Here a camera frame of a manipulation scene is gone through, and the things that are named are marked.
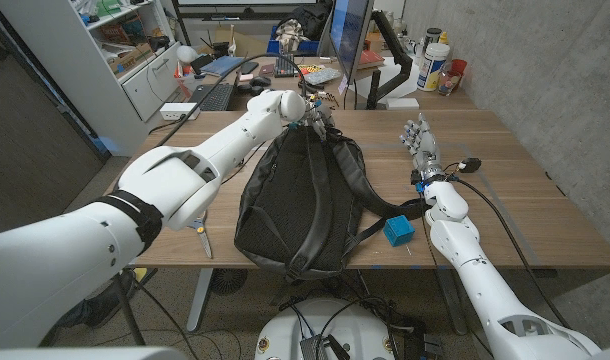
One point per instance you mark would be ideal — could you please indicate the small black keyboard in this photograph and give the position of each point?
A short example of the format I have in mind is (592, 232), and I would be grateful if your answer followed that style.
(283, 66)

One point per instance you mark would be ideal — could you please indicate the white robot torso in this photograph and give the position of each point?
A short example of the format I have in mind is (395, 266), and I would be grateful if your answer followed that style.
(85, 354)

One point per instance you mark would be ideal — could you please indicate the white shelf cabinet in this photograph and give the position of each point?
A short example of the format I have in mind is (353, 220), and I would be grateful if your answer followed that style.
(85, 75)

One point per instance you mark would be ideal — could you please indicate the blue plastic cube box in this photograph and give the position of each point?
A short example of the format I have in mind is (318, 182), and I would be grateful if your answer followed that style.
(399, 231)

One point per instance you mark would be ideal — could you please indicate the computer monitor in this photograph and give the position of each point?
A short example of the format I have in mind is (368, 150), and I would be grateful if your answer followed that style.
(350, 35)

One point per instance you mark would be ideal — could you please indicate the blue notebook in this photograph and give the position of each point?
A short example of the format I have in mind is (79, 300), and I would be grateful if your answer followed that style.
(222, 65)

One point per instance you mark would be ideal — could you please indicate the black jacket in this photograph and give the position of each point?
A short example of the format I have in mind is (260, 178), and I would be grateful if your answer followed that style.
(310, 17)

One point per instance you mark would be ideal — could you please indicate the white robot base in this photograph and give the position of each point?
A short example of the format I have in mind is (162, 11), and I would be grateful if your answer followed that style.
(330, 325)

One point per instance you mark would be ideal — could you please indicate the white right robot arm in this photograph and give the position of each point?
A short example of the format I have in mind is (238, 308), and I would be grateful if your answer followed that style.
(485, 285)

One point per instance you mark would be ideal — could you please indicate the blue storage bin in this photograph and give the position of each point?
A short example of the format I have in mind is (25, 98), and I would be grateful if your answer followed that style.
(305, 47)

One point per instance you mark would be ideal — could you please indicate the yellow foot pedal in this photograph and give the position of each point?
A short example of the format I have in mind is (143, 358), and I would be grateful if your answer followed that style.
(140, 273)

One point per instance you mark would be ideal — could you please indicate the black floor fan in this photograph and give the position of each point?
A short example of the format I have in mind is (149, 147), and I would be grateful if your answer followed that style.
(227, 281)

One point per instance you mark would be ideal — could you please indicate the black backpack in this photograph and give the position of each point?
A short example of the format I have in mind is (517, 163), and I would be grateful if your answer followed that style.
(290, 205)

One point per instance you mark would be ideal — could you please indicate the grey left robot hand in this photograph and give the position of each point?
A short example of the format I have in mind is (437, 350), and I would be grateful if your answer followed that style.
(319, 117)

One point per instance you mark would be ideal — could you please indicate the white wipes canister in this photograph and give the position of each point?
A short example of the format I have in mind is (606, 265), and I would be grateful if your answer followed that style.
(431, 67)

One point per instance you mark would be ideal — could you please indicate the black computer mouse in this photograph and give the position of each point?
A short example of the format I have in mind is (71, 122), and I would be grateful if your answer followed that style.
(260, 81)

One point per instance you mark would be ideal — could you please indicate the wooden work table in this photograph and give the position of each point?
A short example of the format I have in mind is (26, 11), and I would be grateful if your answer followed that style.
(510, 200)

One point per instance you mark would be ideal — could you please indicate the white power strip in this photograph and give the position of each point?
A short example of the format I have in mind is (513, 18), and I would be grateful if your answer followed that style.
(175, 111)

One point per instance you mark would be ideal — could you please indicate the dark bottle with black lid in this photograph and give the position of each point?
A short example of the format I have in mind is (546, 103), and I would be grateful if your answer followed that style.
(431, 35)

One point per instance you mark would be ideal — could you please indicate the yellow bottle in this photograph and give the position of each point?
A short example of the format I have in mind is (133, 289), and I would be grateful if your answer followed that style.
(443, 38)

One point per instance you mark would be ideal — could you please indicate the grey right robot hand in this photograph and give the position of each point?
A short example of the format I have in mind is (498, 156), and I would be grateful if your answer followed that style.
(425, 150)

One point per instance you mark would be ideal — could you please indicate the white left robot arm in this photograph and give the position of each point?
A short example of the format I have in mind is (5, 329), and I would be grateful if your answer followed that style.
(165, 185)

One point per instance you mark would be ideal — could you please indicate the white round lamp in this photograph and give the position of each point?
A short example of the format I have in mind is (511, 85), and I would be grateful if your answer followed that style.
(186, 54)

